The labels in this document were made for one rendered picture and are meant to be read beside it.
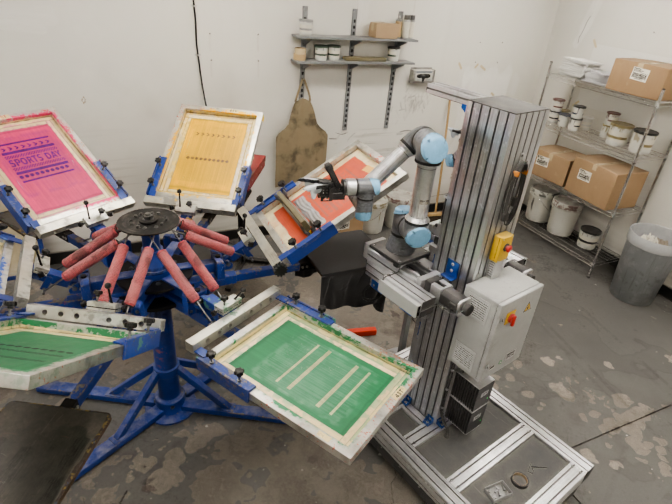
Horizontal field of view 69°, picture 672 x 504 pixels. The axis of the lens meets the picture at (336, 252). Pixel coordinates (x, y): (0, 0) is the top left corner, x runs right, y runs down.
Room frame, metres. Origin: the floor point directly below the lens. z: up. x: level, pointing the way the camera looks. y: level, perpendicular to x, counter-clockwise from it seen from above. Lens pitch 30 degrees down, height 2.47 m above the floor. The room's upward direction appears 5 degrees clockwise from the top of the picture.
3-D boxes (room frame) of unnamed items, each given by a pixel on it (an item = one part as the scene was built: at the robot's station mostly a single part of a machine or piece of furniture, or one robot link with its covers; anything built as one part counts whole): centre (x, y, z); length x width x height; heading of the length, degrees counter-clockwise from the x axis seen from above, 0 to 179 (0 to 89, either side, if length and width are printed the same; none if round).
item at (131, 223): (2.16, 0.95, 0.67); 0.39 x 0.39 x 1.35
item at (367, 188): (2.01, -0.11, 1.65); 0.11 x 0.08 x 0.09; 106
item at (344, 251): (2.67, -0.04, 0.95); 0.48 x 0.44 x 0.01; 117
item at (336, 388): (1.67, 0.18, 1.05); 1.08 x 0.61 x 0.23; 57
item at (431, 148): (2.08, -0.36, 1.63); 0.15 x 0.12 x 0.55; 16
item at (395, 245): (2.21, -0.33, 1.31); 0.15 x 0.15 x 0.10
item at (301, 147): (4.63, 0.43, 1.06); 0.53 x 0.07 x 1.05; 117
